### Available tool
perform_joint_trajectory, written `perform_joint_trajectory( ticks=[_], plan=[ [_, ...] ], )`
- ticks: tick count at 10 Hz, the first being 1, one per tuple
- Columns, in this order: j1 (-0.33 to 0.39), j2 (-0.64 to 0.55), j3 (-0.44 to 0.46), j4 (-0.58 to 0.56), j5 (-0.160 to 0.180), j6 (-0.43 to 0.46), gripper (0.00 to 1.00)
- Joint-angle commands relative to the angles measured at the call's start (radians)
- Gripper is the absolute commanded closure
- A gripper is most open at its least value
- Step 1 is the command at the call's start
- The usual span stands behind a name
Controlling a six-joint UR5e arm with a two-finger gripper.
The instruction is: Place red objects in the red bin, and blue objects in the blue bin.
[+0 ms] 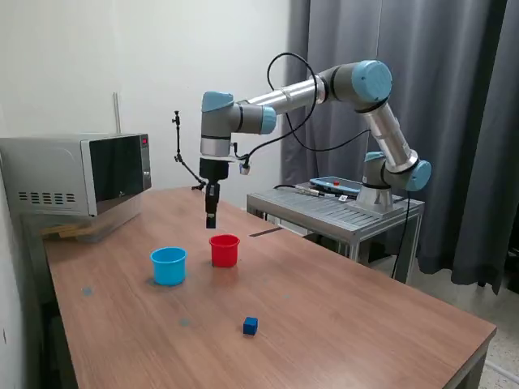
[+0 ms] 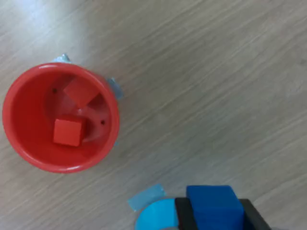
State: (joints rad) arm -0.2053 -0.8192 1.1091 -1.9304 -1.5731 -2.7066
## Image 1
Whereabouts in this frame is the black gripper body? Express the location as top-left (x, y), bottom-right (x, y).
top-left (199, 159), bottom-right (230, 182)

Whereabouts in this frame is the red plastic cup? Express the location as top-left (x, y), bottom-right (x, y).
top-left (208, 234), bottom-right (241, 268)

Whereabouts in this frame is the dark strip on table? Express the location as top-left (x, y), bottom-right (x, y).
top-left (249, 226), bottom-right (283, 238)

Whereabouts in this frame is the blue plastic cup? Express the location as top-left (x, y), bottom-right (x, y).
top-left (149, 246), bottom-right (189, 287)

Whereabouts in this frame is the aluminium profile robot stand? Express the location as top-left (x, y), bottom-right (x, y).
top-left (246, 186), bottom-right (426, 284)

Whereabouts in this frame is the white pole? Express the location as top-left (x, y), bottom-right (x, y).
top-left (112, 92), bottom-right (122, 135)

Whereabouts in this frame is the blue teach pendant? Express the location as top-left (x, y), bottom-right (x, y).
top-left (310, 176), bottom-right (362, 195)

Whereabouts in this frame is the wooden block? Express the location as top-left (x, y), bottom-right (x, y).
top-left (42, 225), bottom-right (88, 240)

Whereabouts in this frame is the silver microwave oven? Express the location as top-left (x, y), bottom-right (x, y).
top-left (0, 132), bottom-right (153, 218)

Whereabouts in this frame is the grey curtain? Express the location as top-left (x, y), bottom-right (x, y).
top-left (281, 0), bottom-right (519, 296)

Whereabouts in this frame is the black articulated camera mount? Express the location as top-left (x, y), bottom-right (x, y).
top-left (169, 109), bottom-right (208, 192)

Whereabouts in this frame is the silver black cable connector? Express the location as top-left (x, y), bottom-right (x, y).
top-left (273, 184), bottom-right (341, 199)

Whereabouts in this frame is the black robot wrist cable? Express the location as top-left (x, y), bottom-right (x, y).
top-left (233, 52), bottom-right (372, 163)

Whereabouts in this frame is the black stand power cable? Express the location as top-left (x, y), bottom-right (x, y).
top-left (391, 190), bottom-right (410, 280)

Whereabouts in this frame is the white floor cable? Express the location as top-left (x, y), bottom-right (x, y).
top-left (486, 360), bottom-right (519, 378)

